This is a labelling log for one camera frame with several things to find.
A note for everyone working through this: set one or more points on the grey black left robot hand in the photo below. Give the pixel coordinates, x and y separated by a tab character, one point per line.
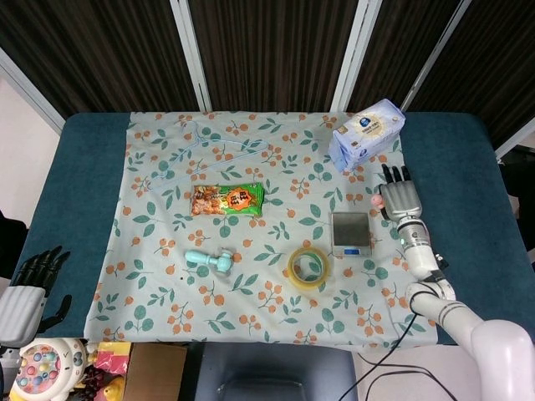
21	309

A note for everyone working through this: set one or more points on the grey black right robot hand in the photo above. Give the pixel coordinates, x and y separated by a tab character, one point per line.
403	200

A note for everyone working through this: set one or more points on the small pink toy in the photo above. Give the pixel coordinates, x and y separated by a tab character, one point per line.
377	200

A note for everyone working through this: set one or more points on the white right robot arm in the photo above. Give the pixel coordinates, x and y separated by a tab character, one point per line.
418	250

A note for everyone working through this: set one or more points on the small digital scale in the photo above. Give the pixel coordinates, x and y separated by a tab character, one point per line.
351	229

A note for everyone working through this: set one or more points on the white toy fishing game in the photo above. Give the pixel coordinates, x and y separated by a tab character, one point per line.
46	367

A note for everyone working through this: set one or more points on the light blue tissue pack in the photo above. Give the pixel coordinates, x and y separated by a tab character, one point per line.
363	133

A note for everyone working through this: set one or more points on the yellow pink toy package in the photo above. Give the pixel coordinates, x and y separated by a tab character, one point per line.
113	355

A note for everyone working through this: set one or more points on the yellow duck toy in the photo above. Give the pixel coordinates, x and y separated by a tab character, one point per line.
113	390

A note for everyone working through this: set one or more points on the yellow packing tape roll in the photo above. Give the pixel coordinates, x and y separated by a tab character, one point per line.
310	284

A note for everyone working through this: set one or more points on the brown cardboard box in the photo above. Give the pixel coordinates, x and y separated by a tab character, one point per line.
154	372

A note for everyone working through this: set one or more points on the floral print tablecloth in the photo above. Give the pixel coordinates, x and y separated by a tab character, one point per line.
251	271

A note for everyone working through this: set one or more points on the green orange snack bag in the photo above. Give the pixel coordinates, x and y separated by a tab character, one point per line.
230	200

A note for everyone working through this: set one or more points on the dark folding screen white frames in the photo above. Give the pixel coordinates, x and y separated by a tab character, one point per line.
271	50

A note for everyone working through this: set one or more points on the dark blue chair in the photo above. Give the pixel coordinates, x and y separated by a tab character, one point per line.
271	367

